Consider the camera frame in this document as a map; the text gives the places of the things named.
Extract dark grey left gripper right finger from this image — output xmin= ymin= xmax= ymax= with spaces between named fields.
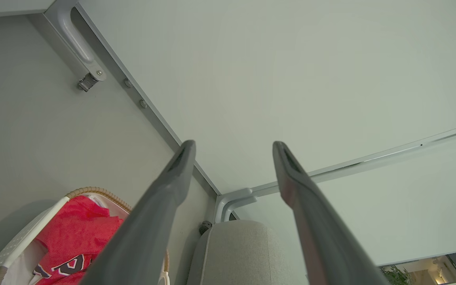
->
xmin=273 ymin=141 xmax=389 ymax=285

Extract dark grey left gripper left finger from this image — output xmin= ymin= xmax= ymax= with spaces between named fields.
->
xmin=78 ymin=140 xmax=196 ymax=285

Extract red patterned clothes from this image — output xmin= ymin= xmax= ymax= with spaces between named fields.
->
xmin=33 ymin=196 xmax=125 ymax=285

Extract green potted plant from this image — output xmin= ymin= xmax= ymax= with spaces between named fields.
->
xmin=380 ymin=265 xmax=415 ymax=285

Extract grey upholstered ottoman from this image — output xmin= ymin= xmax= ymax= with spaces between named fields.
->
xmin=186 ymin=220 xmax=308 ymax=285

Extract grey metal partition foot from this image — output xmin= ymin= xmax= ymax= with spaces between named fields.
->
xmin=213 ymin=188 xmax=258 ymax=223

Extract white laundry basket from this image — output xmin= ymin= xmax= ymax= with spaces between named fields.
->
xmin=0 ymin=187 xmax=170 ymax=285

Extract grey metal partition bracket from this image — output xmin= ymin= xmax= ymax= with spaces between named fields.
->
xmin=44 ymin=0 xmax=107 ymax=92

